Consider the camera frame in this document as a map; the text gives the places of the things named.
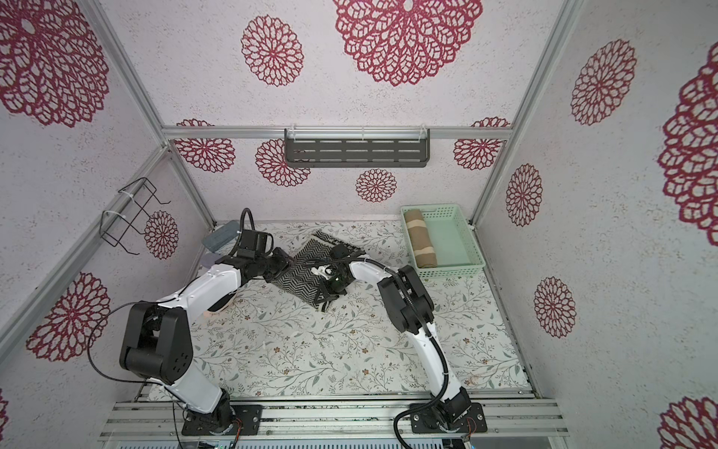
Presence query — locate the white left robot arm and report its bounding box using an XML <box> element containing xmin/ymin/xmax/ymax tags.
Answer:
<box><xmin>119</xmin><ymin>229</ymin><xmax>292</xmax><ymax>432</ymax></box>

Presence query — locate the mint green plastic basket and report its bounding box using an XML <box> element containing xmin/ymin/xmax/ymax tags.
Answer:
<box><xmin>400</xmin><ymin>204</ymin><xmax>486</xmax><ymax>280</ymax></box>

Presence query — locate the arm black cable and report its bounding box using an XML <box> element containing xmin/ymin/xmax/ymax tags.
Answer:
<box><xmin>85</xmin><ymin>207</ymin><xmax>256</xmax><ymax>449</ymax></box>
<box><xmin>302</xmin><ymin>254</ymin><xmax>451</xmax><ymax>449</ymax></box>

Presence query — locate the grey blue eraser block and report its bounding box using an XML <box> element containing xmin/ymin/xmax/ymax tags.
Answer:
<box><xmin>202</xmin><ymin>220</ymin><xmax>242</xmax><ymax>254</ymax></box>

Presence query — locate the black white zigzag scarf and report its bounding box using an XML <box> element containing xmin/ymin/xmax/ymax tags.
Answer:
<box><xmin>271</xmin><ymin>230</ymin><xmax>364</xmax><ymax>312</ymax></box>

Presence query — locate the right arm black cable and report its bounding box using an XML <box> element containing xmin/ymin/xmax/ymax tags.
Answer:
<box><xmin>302</xmin><ymin>254</ymin><xmax>451</xmax><ymax>449</ymax></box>

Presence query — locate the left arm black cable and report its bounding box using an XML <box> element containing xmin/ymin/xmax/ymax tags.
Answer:
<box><xmin>85</xmin><ymin>207</ymin><xmax>256</xmax><ymax>449</ymax></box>

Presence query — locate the floral table mat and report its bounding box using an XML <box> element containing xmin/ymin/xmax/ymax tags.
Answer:
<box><xmin>145</xmin><ymin>218</ymin><xmax>531</xmax><ymax>400</ymax></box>

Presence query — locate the grey metal wall shelf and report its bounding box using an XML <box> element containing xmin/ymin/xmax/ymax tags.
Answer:
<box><xmin>283</xmin><ymin>128</ymin><xmax>430</xmax><ymax>168</ymax></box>

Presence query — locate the black wire wall rack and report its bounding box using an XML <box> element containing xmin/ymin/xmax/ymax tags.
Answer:
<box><xmin>98</xmin><ymin>177</ymin><xmax>170</xmax><ymax>256</ymax></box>

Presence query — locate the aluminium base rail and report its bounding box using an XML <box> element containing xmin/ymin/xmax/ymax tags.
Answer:
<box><xmin>97</xmin><ymin>395</ymin><xmax>570</xmax><ymax>448</ymax></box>

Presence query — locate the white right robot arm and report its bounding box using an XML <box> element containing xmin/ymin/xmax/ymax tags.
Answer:
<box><xmin>307</xmin><ymin>254</ymin><xmax>471</xmax><ymax>428</ymax></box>

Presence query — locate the lilac pencil case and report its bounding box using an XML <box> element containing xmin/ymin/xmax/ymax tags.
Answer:
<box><xmin>199</xmin><ymin>253</ymin><xmax>222</xmax><ymax>269</ymax></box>

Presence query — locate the brown checked scarf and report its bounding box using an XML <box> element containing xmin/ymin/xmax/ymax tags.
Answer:
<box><xmin>404</xmin><ymin>210</ymin><xmax>438</xmax><ymax>269</ymax></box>

